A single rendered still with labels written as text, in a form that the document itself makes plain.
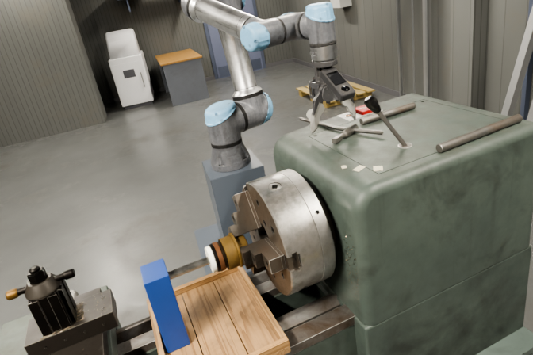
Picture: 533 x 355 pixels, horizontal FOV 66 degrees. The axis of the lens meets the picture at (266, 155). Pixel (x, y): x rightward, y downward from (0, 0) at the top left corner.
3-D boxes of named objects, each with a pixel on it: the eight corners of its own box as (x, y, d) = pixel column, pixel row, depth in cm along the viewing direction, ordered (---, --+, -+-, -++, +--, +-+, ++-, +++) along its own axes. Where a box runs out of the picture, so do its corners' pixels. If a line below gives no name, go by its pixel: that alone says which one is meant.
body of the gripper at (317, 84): (331, 94, 127) (327, 55, 122) (347, 99, 119) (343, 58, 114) (309, 101, 124) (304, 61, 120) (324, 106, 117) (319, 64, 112)
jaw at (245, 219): (268, 224, 113) (253, 185, 116) (272, 223, 109) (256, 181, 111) (231, 238, 110) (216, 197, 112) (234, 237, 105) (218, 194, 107)
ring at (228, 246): (237, 223, 110) (205, 234, 107) (249, 239, 102) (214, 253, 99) (243, 250, 114) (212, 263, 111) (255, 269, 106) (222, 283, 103)
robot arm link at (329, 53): (342, 43, 113) (316, 49, 110) (343, 59, 114) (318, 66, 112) (327, 41, 119) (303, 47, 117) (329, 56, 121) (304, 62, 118)
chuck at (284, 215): (274, 234, 133) (265, 153, 116) (324, 307, 108) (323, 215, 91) (248, 244, 130) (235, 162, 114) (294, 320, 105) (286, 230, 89)
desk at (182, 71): (171, 107, 704) (160, 64, 676) (164, 92, 827) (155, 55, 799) (211, 97, 721) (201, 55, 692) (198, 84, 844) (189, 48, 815)
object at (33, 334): (116, 302, 112) (110, 288, 110) (119, 326, 104) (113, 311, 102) (36, 334, 106) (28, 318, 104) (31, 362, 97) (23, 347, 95)
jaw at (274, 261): (277, 230, 107) (297, 250, 96) (281, 247, 108) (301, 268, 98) (238, 246, 103) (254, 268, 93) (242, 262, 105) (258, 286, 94)
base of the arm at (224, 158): (208, 162, 160) (202, 138, 156) (245, 151, 163) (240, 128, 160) (215, 176, 147) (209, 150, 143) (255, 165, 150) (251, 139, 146)
